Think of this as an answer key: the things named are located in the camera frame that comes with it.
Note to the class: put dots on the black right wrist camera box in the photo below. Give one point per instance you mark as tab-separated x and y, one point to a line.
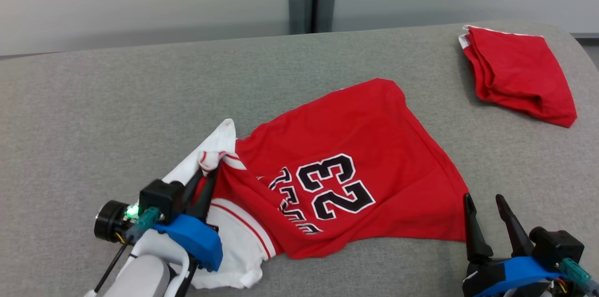
557	245

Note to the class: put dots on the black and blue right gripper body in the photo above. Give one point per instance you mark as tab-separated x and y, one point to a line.
510	276

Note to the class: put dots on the grey rounded post foot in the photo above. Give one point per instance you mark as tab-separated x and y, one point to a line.
326	9
297	11

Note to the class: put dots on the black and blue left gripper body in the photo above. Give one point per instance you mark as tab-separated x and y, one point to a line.
196	238

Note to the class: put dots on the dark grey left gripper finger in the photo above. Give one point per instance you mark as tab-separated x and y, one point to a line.
193	191
208	199

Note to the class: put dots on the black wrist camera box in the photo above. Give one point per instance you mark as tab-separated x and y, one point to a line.
159	196
557	245

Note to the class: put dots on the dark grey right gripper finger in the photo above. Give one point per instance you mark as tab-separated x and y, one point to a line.
475	241
517	238

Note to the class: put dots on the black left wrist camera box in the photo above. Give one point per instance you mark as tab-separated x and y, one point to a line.
159	196

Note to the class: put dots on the red shorts with white stripes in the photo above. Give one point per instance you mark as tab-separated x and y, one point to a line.
514	72

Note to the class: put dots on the red Bulls 23 jersey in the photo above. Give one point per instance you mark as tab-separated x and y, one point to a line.
355	133

